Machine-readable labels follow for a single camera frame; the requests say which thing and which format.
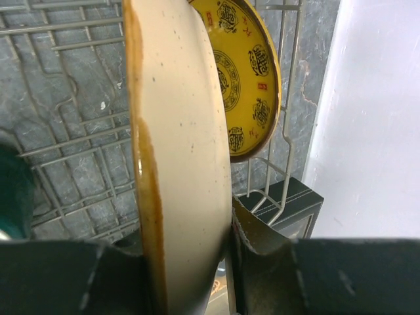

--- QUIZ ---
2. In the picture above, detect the wire dish rack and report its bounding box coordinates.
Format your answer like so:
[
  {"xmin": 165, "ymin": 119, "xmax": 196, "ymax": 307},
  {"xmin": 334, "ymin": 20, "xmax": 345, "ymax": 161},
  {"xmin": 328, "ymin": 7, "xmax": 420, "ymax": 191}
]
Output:
[{"xmin": 0, "ymin": 0, "xmax": 305, "ymax": 243}]

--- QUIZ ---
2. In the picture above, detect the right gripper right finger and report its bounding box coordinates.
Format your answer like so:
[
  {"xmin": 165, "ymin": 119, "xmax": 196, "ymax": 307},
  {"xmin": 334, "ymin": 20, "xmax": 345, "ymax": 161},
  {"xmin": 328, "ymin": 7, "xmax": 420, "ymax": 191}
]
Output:
[{"xmin": 231, "ymin": 199, "xmax": 419, "ymax": 314}]

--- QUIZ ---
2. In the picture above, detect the yellow patterned small plate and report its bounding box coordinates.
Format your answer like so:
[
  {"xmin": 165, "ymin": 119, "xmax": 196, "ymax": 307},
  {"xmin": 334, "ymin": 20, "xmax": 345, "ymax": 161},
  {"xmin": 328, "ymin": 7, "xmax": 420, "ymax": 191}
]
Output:
[{"xmin": 190, "ymin": 1, "xmax": 282, "ymax": 163}]

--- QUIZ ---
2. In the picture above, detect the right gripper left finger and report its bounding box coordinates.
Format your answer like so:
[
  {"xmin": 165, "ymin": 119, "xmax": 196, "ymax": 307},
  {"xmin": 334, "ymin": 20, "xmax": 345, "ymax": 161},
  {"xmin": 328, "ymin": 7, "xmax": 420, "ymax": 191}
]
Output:
[{"xmin": 1, "ymin": 240, "xmax": 152, "ymax": 314}]

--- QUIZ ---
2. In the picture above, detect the cream bird plate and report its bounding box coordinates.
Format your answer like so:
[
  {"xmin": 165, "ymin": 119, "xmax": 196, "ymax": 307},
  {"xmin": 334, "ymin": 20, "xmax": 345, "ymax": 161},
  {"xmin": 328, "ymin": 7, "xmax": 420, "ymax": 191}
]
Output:
[{"xmin": 123, "ymin": 1, "xmax": 232, "ymax": 314}]

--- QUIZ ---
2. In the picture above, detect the dark green mug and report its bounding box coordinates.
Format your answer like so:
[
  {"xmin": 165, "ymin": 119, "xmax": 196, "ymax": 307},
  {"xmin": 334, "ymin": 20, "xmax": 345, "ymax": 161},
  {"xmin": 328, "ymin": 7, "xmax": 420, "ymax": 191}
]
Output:
[{"xmin": 0, "ymin": 144, "xmax": 35, "ymax": 241}]

